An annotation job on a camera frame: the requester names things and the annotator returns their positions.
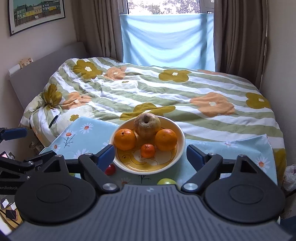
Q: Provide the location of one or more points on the small mandarin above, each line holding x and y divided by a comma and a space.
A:
147, 151

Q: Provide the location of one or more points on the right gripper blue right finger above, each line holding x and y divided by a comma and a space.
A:
207, 168

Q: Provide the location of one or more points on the green apple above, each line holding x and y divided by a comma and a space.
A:
167, 181

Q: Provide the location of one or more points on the light blue daisy tablecloth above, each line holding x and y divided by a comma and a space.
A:
87, 135

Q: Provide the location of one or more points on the red cherry tomato back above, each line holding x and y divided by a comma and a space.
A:
110, 170

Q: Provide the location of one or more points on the brown curtain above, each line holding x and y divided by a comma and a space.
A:
240, 37
97, 25

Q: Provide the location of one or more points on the black pen on duvet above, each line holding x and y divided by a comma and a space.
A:
54, 120

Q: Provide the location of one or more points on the floral striped duvet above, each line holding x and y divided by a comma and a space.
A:
208, 106

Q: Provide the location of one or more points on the cream yellow ceramic bowl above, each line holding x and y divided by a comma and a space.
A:
131, 160

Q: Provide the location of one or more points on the light blue window cloth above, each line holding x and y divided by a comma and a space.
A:
180, 41

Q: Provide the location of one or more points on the left brown curtain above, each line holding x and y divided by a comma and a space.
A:
97, 25

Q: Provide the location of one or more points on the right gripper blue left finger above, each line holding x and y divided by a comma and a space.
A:
94, 167

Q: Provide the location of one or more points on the orange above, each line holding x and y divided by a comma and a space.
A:
125, 139
165, 139

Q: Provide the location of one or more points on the right brown curtain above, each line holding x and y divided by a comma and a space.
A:
240, 37

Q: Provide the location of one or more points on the framed houses picture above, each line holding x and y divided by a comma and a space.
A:
23, 15

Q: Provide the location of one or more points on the grey headboard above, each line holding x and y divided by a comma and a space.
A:
29, 81

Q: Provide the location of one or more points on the white plastic bag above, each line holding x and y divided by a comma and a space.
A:
289, 182

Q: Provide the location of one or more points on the large wrinkled yellow apple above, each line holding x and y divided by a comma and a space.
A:
146, 125

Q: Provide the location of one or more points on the window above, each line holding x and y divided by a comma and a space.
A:
165, 7

